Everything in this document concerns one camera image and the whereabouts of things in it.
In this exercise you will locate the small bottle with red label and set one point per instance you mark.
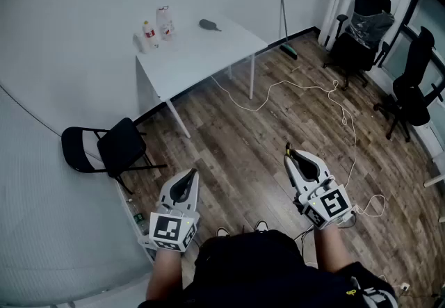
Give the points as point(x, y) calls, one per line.
point(150, 35)

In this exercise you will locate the white rack frame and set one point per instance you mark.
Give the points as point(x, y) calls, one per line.
point(438, 164)

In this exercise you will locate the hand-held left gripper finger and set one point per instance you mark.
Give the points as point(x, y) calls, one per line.
point(194, 195)
point(165, 192)

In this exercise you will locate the large clear water jug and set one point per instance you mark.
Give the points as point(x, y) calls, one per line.
point(165, 23)

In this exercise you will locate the person's shoe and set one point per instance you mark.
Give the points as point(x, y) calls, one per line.
point(260, 225)
point(222, 231)

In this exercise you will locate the person's left shoe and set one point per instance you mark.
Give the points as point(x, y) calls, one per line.
point(222, 231)

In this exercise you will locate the broom with green head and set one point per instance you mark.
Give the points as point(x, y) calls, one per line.
point(288, 48)

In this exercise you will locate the white table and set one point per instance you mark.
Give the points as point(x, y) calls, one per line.
point(194, 56)

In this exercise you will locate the black office chair with plastic wrap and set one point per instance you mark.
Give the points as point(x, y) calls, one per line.
point(354, 49)

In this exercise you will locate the white power strip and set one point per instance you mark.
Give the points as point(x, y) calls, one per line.
point(347, 218)

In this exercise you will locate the person's black clothing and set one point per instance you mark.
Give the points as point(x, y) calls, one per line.
point(250, 272)

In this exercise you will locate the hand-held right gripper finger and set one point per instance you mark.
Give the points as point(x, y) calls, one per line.
point(293, 176)
point(321, 169)

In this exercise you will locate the person's left forearm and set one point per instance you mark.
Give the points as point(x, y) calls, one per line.
point(165, 272)

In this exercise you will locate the small white bottle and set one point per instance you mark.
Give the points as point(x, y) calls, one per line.
point(139, 43)

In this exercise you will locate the black folding chair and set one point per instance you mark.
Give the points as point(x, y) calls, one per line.
point(121, 146)

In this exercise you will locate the person's right forearm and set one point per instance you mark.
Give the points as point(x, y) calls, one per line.
point(332, 247)

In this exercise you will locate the person's right shoe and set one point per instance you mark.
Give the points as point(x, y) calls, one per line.
point(260, 225)

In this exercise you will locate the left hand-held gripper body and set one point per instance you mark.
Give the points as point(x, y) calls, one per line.
point(170, 230)

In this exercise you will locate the white plug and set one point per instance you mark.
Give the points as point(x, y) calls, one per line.
point(404, 286)

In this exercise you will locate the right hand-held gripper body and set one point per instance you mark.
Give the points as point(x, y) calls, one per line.
point(330, 206)

